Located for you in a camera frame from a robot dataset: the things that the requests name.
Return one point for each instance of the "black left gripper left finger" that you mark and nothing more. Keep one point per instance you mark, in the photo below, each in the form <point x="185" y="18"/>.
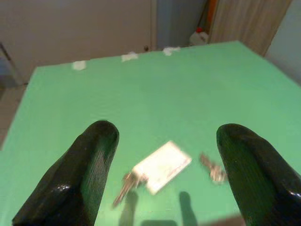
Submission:
<point x="77" y="174"/>

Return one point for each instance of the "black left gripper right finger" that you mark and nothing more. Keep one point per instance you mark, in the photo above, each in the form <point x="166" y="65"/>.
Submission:
<point x="258" y="179"/>

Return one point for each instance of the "key bunch with white charm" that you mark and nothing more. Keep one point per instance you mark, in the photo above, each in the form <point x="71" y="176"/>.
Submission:
<point x="215" y="173"/>

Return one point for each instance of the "white key tag with keys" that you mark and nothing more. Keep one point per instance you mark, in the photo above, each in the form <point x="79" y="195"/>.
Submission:
<point x="164" y="164"/>

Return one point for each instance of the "white tape piece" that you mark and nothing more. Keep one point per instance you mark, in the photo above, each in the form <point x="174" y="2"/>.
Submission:
<point x="129" y="57"/>
<point x="79" y="65"/>
<point x="169" y="50"/>

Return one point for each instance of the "small round door knob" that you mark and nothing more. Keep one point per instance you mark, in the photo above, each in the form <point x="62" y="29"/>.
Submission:
<point x="146" y="48"/>

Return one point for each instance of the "white jug with red cap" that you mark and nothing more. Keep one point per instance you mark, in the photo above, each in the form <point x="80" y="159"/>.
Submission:
<point x="198" y="37"/>

